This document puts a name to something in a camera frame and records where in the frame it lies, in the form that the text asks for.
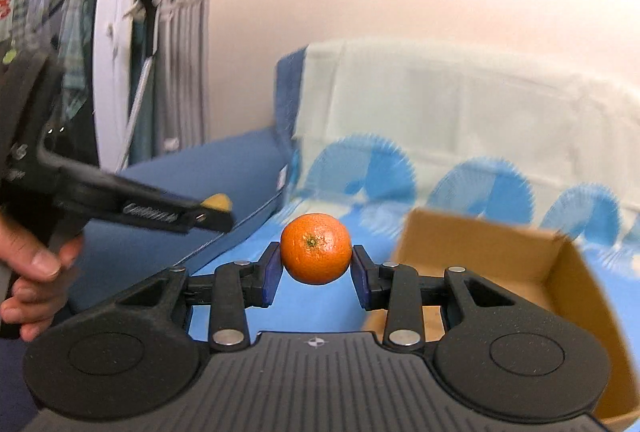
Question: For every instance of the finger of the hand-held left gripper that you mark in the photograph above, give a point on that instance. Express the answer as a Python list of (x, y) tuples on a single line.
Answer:
[(150, 207)]

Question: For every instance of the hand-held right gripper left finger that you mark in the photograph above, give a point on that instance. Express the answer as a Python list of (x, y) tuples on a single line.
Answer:
[(272, 277)]

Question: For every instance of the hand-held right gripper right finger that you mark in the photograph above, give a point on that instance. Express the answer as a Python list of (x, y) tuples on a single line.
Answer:
[(359, 277)]

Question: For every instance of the orange tangerine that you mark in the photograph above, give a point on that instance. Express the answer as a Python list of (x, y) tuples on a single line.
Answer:
[(315, 248)]

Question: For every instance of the small yellow round fruit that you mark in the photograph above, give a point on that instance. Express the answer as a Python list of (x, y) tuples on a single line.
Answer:
[(219, 201)]

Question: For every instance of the cardboard box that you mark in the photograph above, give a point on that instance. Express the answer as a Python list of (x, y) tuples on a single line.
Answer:
[(575, 302)]

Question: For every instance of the person's left hand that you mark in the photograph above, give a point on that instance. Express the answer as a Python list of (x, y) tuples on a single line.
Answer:
[(35, 262)]

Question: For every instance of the metal rod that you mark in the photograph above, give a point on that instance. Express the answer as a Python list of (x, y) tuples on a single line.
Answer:
[(137, 107)]

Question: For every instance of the teal curtain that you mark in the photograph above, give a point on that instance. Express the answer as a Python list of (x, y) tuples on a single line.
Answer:
[(147, 87)]

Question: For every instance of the grey striped curtain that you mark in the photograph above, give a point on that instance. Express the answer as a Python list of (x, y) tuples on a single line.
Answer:
[(185, 62)]

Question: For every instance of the fan print blue sheet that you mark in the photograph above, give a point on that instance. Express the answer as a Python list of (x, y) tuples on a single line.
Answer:
[(450, 112)]

